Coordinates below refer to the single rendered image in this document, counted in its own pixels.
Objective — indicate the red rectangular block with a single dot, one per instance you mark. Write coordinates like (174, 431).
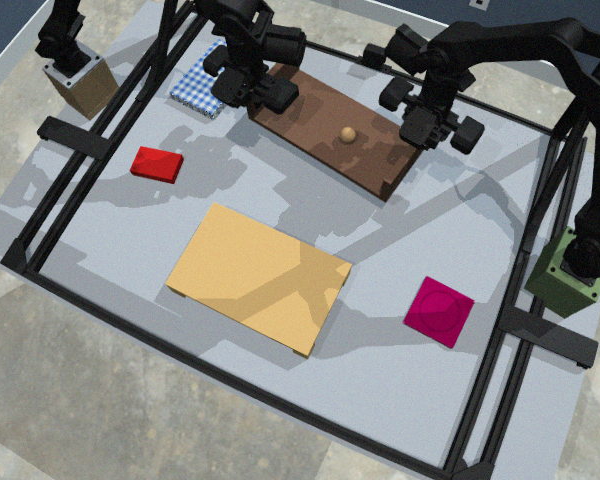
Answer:
(157, 164)

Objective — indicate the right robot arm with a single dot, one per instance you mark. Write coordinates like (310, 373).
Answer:
(232, 19)

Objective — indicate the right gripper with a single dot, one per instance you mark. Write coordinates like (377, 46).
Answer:
(276, 96)

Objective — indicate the tan wooden shelf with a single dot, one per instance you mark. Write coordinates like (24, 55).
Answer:
(259, 277)

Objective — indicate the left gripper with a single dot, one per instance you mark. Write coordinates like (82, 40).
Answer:
(466, 135)

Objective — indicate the tan ball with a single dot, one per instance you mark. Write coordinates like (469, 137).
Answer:
(347, 135)

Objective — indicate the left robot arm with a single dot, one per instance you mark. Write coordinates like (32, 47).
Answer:
(465, 44)

